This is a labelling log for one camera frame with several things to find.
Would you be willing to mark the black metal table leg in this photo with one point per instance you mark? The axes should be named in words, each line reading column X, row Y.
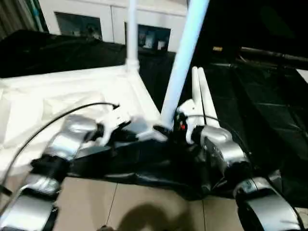
column 5, row 190

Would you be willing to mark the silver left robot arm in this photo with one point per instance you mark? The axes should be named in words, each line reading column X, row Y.
column 72, row 130

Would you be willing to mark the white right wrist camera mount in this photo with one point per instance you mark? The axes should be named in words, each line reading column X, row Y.
column 190, row 108

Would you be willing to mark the white plastic table leg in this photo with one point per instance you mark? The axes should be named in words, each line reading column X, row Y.
column 132, row 29
column 209, row 103
column 196, row 86
column 185, row 48

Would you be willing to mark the white plastic table top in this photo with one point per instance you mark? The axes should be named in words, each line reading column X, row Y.
column 60, row 89

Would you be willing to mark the white cabinet with glass doors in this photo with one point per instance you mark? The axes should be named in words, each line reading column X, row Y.
column 111, row 24

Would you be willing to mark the grey curtain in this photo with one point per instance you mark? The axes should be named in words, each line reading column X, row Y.
column 14, row 16

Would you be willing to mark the black plastic mat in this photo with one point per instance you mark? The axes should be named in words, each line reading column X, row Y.
column 264, row 120

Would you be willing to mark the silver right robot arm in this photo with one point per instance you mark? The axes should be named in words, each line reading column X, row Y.
column 223, row 142

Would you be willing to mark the black flat screen television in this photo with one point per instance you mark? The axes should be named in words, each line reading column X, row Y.
column 272, row 56

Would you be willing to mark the small yellow label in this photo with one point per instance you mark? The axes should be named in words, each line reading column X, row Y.
column 217, row 48

